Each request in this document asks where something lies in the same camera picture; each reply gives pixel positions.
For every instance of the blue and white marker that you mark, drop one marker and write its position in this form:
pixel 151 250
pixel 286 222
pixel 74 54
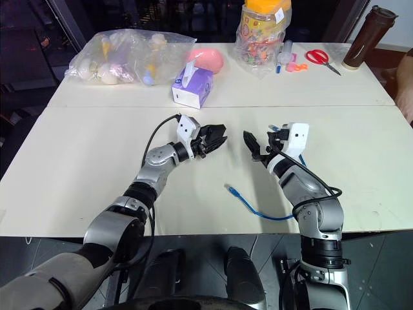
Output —
pixel 279 63

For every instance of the person at table edge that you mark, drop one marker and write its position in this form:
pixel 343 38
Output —
pixel 406 84

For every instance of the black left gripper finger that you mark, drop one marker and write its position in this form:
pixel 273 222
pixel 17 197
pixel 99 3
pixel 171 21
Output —
pixel 217 143
pixel 214 130

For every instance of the brown thermos bottle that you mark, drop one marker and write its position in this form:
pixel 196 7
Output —
pixel 368 37

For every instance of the small pink plastic rings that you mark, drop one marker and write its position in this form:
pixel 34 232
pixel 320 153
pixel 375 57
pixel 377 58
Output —
pixel 296 67

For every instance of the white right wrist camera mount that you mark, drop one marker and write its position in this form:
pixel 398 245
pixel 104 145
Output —
pixel 297 137

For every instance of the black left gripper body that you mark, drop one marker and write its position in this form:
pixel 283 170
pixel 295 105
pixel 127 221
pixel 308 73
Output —
pixel 200 147

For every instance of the clear plastic syringe tube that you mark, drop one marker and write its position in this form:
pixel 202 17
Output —
pixel 287 51

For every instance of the orange-lidded jar in plastic bag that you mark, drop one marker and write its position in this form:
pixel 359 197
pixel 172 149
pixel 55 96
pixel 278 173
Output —
pixel 263 35

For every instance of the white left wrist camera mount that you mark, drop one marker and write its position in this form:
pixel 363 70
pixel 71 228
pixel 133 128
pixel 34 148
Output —
pixel 186 129

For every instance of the dark rounded shape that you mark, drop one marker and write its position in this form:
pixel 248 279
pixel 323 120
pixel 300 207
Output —
pixel 243 274

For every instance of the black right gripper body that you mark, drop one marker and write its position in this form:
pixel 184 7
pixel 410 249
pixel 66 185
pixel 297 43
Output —
pixel 272 150

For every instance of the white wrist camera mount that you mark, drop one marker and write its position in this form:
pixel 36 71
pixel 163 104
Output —
pixel 297 137
pixel 186 129

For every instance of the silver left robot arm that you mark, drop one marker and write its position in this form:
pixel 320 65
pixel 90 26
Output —
pixel 155 161

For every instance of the purple tissue box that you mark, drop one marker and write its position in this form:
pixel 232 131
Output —
pixel 193 87

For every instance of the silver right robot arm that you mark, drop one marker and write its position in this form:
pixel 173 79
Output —
pixel 317 213

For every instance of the clear plastic bag of toys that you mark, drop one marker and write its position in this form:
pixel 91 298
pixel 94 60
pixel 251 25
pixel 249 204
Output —
pixel 122 61

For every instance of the pink soft round toy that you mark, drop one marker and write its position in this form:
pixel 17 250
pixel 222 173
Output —
pixel 208 59

